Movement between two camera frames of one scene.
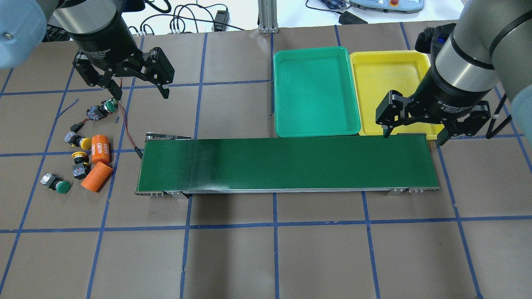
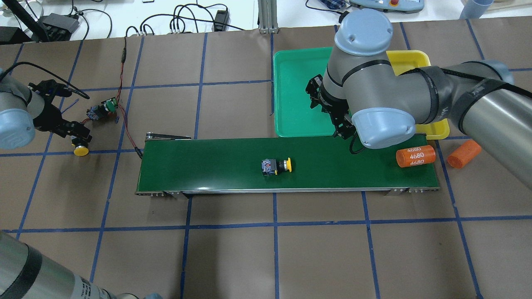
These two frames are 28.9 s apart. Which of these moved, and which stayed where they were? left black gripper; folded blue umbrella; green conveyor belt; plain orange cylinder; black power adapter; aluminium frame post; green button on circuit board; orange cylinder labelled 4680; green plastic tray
Moved: plain orange cylinder; orange cylinder labelled 4680; left black gripper
Stayed: black power adapter; green button on circuit board; green conveyor belt; aluminium frame post; green plastic tray; folded blue umbrella
